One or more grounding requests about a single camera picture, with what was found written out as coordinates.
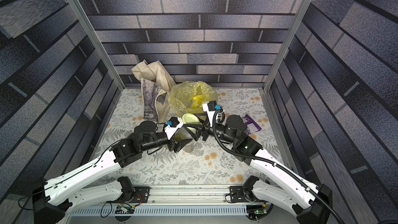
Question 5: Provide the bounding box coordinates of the green circuit board right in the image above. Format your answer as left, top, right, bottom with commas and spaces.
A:
246, 205, 267, 219

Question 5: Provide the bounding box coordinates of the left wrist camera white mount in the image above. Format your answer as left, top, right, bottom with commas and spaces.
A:
164, 117, 184, 140

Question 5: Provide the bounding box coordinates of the small clear bean jar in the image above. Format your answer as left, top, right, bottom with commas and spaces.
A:
183, 141, 194, 153

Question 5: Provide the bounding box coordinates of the clear jar of mung beans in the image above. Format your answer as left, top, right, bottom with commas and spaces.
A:
173, 127, 194, 142

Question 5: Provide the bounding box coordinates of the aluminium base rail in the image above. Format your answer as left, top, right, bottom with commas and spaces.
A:
70, 185, 272, 221

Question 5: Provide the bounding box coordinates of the beige printed tote bag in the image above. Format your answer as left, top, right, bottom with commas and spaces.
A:
132, 60, 176, 123

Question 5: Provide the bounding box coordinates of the aluminium frame post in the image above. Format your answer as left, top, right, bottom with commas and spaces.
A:
66, 0, 125, 91
263, 0, 312, 93

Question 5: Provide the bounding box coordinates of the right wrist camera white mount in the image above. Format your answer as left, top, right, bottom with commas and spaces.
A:
202, 101, 225, 127

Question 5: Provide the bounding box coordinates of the yellow plastic trash bag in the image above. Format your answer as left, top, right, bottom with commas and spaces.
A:
167, 81, 218, 117

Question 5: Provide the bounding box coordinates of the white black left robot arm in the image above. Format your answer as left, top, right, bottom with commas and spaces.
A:
32, 117, 191, 224

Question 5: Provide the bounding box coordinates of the green circuit board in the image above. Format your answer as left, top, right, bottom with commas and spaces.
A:
246, 205, 267, 219
115, 205, 135, 215

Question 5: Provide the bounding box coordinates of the purple packet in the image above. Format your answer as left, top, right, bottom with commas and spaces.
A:
243, 114, 262, 135

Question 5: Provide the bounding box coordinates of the aluminium frame post right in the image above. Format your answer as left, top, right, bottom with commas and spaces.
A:
263, 0, 312, 93

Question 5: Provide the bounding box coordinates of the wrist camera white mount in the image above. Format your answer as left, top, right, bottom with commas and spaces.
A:
164, 117, 184, 140
202, 101, 225, 127

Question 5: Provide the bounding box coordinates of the green circuit board left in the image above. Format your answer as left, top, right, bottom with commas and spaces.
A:
115, 205, 135, 215

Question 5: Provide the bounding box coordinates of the aluminium frame post left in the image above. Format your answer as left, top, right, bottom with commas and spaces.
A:
66, 0, 125, 91

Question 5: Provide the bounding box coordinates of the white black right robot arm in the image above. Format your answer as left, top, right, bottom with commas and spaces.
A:
183, 115, 342, 224

